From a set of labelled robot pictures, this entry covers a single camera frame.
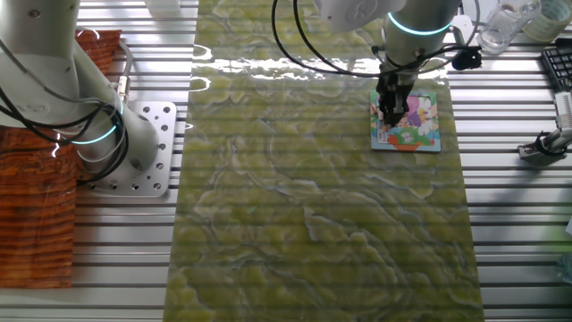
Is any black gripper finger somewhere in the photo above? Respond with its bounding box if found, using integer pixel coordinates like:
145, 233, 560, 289
378, 96, 395, 127
392, 94, 410, 124

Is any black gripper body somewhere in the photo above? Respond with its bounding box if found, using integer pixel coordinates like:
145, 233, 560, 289
375, 66, 421, 102

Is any butterfly girl puzzle board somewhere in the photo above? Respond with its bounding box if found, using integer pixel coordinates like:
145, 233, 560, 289
369, 89, 442, 154

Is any clear glass cup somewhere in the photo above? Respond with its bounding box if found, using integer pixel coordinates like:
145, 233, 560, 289
475, 0, 543, 55

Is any green marble pattern mat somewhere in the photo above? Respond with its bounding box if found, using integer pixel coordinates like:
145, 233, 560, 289
163, 0, 486, 322

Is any black keyboard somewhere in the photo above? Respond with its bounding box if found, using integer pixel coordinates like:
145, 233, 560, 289
540, 38, 572, 93

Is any clear tape roll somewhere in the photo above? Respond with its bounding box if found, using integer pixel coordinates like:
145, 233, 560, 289
521, 0, 572, 44

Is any silver robot mounting plate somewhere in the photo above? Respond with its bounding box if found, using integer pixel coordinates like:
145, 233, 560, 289
88, 100, 179, 198

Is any white block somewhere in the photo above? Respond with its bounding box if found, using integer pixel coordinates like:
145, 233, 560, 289
143, 0, 182, 13

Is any brown wood grain sheet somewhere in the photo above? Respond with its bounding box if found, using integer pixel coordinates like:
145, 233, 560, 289
0, 29, 122, 290

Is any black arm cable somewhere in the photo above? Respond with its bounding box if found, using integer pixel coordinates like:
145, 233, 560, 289
292, 0, 383, 77
270, 0, 381, 80

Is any camera mount with black strap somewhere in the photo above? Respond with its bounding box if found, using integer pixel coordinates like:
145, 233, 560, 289
517, 127, 572, 161

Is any silver depth camera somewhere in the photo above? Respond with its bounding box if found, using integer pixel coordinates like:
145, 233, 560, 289
552, 91, 572, 131

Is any grey cable with metal connector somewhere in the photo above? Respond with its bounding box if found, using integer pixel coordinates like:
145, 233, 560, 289
116, 38, 134, 105

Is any black cable loop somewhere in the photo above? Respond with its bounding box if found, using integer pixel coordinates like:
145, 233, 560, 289
0, 84, 130, 187

